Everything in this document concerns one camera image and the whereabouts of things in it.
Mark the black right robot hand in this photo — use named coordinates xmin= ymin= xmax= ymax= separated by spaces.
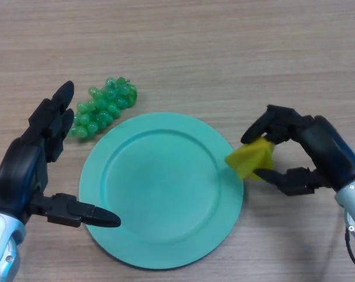
xmin=241 ymin=104 xmax=355 ymax=197

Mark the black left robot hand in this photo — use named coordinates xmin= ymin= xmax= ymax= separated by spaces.
xmin=0 ymin=80 xmax=121 ymax=229

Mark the yellow starfruit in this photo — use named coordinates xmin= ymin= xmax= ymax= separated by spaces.
xmin=225 ymin=137 xmax=276 ymax=182

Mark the teal round plate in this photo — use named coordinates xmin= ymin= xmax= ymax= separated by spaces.
xmin=78 ymin=111 xmax=244 ymax=270

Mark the green grape bunch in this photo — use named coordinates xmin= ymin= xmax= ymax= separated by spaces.
xmin=69 ymin=76 xmax=138 ymax=140

